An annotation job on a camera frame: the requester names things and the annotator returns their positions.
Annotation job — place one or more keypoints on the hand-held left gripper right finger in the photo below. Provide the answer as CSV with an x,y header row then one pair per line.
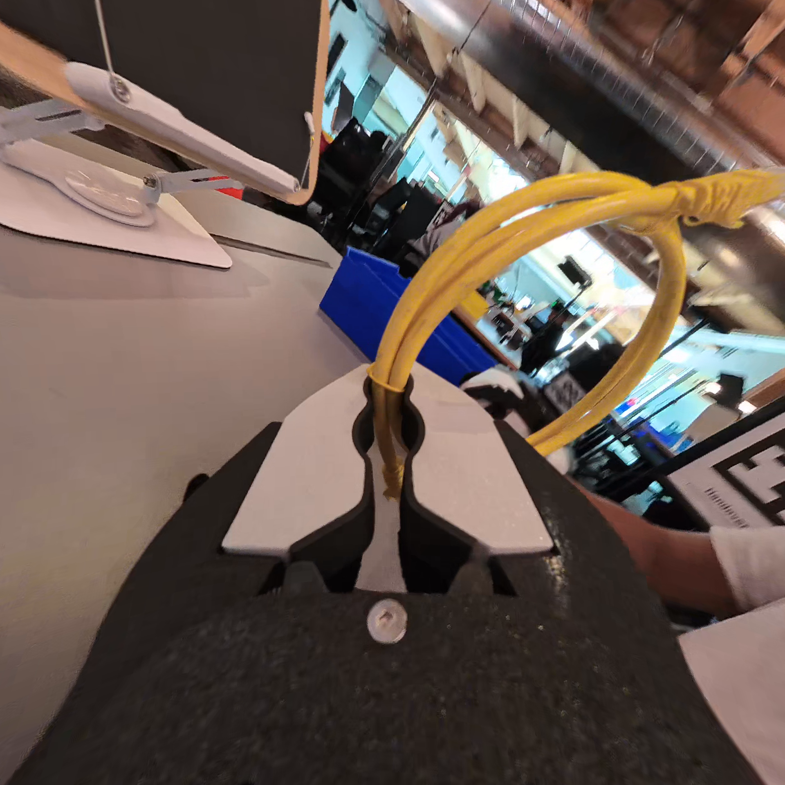
x,y
478,484

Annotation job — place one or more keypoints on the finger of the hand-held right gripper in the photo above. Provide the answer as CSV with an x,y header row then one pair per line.
x,y
490,383
559,461

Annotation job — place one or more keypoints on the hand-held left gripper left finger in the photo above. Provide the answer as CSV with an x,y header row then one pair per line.
x,y
288,478

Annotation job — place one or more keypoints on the blue plastic bin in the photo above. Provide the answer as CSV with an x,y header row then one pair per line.
x,y
368,294

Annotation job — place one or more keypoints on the black white fiducial sign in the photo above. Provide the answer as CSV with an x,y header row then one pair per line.
x,y
705,478

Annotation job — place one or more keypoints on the black board with wooden frame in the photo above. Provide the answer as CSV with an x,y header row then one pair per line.
x,y
214,73

